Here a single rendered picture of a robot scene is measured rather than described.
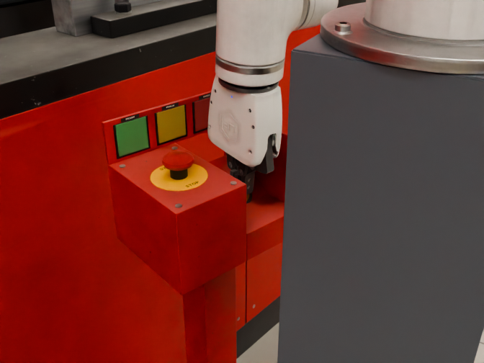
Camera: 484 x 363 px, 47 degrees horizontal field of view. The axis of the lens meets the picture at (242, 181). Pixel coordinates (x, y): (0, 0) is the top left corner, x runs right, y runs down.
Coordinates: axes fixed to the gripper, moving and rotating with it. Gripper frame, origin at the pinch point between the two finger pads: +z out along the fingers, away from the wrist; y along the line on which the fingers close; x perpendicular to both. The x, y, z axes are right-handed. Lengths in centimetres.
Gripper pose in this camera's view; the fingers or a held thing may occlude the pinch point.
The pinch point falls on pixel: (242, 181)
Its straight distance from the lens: 77.4
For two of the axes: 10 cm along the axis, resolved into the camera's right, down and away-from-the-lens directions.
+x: 7.6, -3.2, 5.6
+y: 6.4, 4.5, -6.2
